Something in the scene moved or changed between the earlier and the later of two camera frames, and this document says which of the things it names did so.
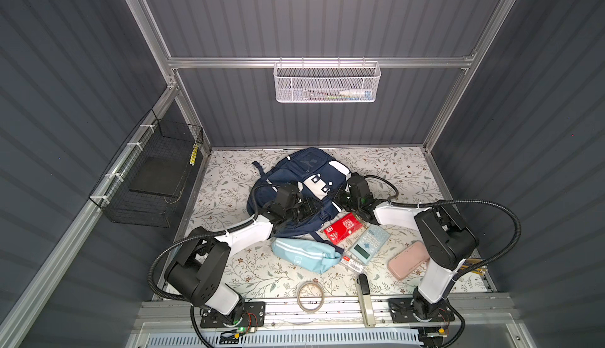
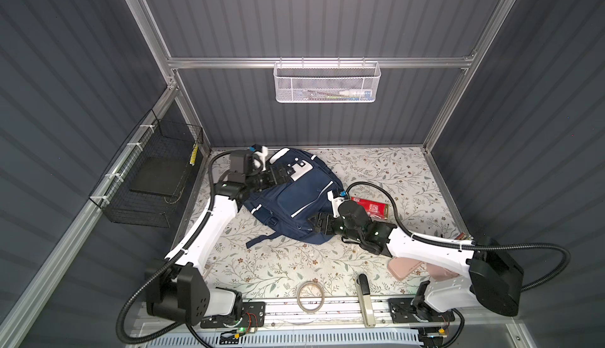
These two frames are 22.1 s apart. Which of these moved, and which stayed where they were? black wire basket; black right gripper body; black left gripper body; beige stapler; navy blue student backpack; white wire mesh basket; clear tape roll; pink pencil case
Moved: navy blue student backpack; black right gripper body; black left gripper body
Stayed: beige stapler; pink pencil case; white wire mesh basket; clear tape roll; black wire basket
